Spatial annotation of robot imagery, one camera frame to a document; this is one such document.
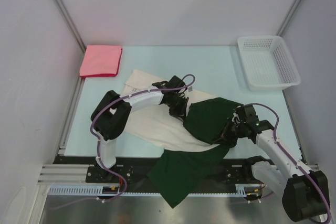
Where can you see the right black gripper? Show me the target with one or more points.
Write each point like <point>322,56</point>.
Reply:
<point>226,137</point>

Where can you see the white perforated plastic basket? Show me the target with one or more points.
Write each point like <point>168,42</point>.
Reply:
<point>267,63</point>

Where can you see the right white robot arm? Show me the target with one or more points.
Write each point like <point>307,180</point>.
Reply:
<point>303,191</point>

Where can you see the aluminium frame rail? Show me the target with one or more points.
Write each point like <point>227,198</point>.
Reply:
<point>79,174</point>

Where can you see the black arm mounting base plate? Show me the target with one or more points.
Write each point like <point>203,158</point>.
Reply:
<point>223,178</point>

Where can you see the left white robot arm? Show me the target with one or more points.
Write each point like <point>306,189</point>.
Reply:
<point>110,117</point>

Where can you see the white and dark green t-shirt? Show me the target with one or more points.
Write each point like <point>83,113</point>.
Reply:
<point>192,147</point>

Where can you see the folded pink t-shirt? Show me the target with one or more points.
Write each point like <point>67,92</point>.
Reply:
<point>101,61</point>

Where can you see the white slotted cable duct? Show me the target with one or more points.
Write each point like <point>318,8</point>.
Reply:
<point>240,190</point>

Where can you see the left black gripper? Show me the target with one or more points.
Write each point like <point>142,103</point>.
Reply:
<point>180,112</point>

